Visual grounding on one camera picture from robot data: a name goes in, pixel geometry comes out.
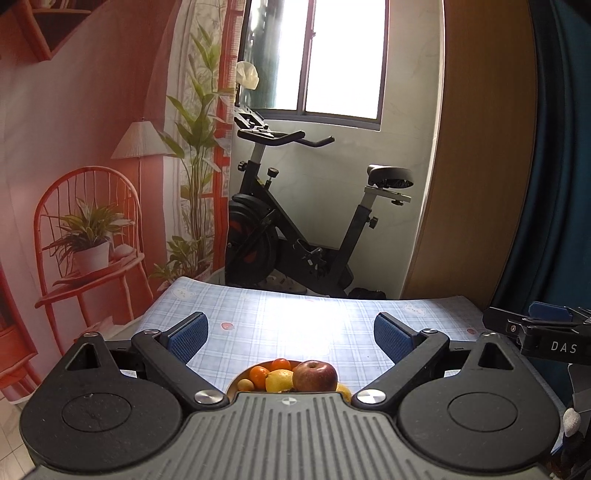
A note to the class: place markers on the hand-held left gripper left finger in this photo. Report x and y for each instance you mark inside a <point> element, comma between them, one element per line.
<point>187,339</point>

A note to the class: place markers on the wooden wardrobe panel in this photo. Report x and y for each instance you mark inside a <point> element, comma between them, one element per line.
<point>485,138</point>

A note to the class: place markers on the window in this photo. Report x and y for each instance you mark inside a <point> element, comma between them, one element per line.
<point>341,55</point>

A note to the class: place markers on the black bag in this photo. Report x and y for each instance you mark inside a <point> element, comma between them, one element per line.
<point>367,293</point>

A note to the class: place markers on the red apple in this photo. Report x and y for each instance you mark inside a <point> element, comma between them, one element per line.
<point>315,376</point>

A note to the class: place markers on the black exercise bike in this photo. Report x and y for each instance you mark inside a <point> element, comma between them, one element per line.
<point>258,221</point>

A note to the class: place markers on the blue plaid strawberry tablecloth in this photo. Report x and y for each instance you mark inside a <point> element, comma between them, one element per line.
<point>300,323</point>

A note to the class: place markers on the beige oval plate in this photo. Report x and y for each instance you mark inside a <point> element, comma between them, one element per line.
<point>232,386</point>

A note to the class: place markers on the person's right hand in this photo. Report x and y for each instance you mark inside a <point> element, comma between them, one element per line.
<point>571,421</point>

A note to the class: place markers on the dark blue curtain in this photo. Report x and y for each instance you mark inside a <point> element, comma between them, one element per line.
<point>563,138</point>

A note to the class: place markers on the white plastic bag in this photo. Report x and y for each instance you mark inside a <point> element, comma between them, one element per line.
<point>247,74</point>

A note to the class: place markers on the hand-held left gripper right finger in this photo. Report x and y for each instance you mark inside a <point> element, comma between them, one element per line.
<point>392,339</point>

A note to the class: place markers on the printed red room wall tapestry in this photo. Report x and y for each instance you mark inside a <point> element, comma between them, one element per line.
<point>69,92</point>

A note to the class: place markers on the large yellow lemon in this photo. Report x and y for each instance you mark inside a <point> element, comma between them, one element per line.
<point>280,382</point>

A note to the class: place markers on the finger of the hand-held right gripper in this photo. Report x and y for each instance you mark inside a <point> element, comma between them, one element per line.
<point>549,310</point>
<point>505,323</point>

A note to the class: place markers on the brown longan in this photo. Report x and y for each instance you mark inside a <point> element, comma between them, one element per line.
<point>244,384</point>

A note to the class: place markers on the small orange mandarin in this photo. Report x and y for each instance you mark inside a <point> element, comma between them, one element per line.
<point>280,364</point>
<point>260,374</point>

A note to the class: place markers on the small yellow lemon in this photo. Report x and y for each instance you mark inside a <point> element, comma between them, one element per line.
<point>344,391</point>

